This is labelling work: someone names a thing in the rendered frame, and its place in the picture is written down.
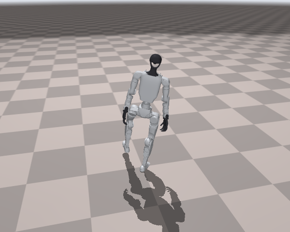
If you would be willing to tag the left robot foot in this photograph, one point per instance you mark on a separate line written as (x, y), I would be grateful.
(127, 149)

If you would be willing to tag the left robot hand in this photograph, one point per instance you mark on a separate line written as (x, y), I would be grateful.
(124, 115)

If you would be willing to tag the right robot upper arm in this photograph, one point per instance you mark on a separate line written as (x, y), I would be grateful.
(166, 85)

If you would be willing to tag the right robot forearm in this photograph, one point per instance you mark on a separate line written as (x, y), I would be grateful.
(165, 108)

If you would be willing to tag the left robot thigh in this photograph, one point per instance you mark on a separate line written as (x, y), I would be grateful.
(132, 112)

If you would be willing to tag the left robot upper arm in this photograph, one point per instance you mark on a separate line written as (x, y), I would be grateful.
(134, 82)

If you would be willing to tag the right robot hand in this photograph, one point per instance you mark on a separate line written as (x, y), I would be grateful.
(165, 123)

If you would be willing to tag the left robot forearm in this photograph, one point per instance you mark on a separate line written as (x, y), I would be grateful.
(128, 100)

